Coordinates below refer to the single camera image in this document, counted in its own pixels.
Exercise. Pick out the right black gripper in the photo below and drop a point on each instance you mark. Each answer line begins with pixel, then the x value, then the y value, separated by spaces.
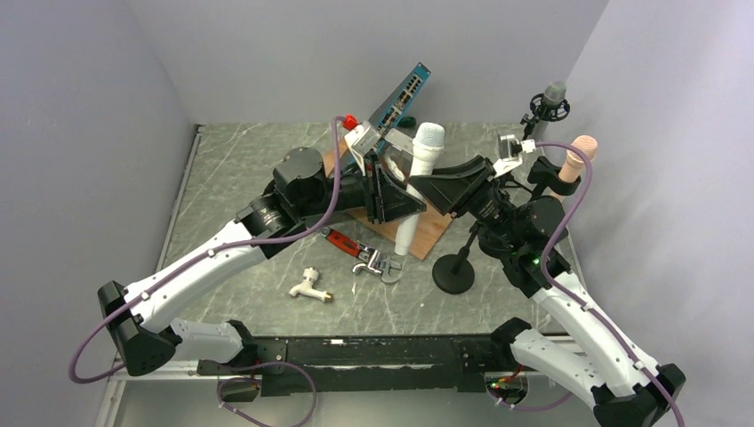
pixel 456 189

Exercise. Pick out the grey microphone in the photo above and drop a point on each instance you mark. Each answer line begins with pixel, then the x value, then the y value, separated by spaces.
pixel 551 101

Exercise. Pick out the blue network switch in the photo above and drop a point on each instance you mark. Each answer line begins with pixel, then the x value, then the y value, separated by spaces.
pixel 396 105

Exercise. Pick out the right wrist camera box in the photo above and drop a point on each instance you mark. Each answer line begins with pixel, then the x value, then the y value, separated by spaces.
pixel 511 151

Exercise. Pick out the green small object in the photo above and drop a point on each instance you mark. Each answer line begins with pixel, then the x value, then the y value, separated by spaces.
pixel 407 122

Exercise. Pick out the wooden board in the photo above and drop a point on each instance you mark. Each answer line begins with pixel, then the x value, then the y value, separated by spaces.
pixel 430 228

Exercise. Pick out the black tripod mic stand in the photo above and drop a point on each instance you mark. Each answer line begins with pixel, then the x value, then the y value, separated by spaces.
pixel 544 174

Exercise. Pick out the black round-base mic stand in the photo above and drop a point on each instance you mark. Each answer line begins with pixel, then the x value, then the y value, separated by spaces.
pixel 453 273

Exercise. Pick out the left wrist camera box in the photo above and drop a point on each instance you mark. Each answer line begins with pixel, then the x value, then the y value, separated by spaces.
pixel 363 137

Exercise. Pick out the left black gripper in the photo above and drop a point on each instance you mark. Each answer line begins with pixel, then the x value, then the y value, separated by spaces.
pixel 394 202

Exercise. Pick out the grey metal bracket fixture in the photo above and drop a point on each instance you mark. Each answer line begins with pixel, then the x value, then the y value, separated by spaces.
pixel 397 155

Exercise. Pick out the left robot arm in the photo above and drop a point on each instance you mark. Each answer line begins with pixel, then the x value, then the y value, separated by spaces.
pixel 143 317

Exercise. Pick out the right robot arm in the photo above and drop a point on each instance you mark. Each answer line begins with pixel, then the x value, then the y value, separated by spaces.
pixel 620 383

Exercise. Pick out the pink microphone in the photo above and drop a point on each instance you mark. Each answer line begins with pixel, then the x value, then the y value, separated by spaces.
pixel 574 164

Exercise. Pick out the white plastic faucet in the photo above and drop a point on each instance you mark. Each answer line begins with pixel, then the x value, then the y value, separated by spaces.
pixel 307 288

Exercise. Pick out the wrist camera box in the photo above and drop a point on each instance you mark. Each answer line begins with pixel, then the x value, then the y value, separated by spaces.
pixel 363 137
pixel 511 151

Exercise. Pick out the black front rail frame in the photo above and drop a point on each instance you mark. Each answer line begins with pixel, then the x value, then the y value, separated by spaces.
pixel 288 365

